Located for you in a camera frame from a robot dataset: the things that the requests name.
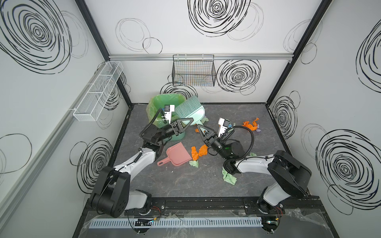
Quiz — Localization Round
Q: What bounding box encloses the teal hand brush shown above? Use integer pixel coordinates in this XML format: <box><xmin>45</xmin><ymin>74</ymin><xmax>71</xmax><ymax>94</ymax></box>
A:
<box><xmin>175</xmin><ymin>96</ymin><xmax>205</xmax><ymax>125</ymax></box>

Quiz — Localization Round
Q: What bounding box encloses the pink plastic dustpan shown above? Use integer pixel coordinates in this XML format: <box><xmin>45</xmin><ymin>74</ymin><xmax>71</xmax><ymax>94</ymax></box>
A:
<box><xmin>157</xmin><ymin>142</ymin><xmax>192</xmax><ymax>167</ymax></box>

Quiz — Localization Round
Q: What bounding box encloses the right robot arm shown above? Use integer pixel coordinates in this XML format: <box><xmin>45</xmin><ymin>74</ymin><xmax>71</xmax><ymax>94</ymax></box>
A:
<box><xmin>197</xmin><ymin>119</ymin><xmax>312</xmax><ymax>214</ymax></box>

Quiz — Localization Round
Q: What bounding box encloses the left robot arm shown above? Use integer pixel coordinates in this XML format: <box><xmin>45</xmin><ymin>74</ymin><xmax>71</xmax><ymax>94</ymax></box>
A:
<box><xmin>89</xmin><ymin>105</ymin><xmax>193</xmax><ymax>218</ymax></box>

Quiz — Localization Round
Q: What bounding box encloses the orange paper scrap centre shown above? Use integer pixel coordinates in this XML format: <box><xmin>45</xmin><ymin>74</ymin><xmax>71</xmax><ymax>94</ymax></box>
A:
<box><xmin>191</xmin><ymin>145</ymin><xmax>208</xmax><ymax>161</ymax></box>

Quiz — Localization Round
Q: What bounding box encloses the orange paper scrap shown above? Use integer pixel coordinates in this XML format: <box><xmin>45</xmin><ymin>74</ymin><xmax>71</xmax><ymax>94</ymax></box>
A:
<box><xmin>243</xmin><ymin>118</ymin><xmax>261</xmax><ymax>132</ymax></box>
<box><xmin>191</xmin><ymin>145</ymin><xmax>208</xmax><ymax>161</ymax></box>

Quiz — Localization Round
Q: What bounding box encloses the green paper scrap front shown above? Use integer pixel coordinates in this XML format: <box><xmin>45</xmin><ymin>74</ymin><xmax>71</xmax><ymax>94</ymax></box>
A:
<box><xmin>222</xmin><ymin>168</ymin><xmax>237</xmax><ymax>185</ymax></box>

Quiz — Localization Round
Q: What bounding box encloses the small green scrap centre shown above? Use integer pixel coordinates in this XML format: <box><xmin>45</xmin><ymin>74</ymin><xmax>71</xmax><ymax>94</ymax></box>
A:
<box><xmin>189</xmin><ymin>160</ymin><xmax>199</xmax><ymax>168</ymax></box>

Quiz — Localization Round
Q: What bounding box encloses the orange paper scrap far right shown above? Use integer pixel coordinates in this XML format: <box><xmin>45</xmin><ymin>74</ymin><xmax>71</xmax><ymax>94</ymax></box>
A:
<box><xmin>243</xmin><ymin>118</ymin><xmax>261</xmax><ymax>132</ymax></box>

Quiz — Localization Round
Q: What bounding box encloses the black wire basket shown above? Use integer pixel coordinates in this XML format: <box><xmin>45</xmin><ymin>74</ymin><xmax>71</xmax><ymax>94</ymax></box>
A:
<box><xmin>171</xmin><ymin>54</ymin><xmax>217</xmax><ymax>87</ymax></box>

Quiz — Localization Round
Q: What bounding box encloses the white mesh wall shelf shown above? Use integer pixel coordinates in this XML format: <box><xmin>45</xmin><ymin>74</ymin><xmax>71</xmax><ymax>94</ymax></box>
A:
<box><xmin>73</xmin><ymin>61</ymin><xmax>123</xmax><ymax>122</ymax></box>

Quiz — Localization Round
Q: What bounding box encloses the grey slotted cable duct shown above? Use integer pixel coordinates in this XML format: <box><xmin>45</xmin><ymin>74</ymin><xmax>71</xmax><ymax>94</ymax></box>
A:
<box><xmin>88</xmin><ymin>217</ymin><xmax>263</xmax><ymax>229</ymax></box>

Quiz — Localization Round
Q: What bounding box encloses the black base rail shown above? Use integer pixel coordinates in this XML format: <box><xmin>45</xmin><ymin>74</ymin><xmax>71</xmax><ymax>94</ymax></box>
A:
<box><xmin>86</xmin><ymin>196</ymin><xmax>323</xmax><ymax>212</ymax></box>

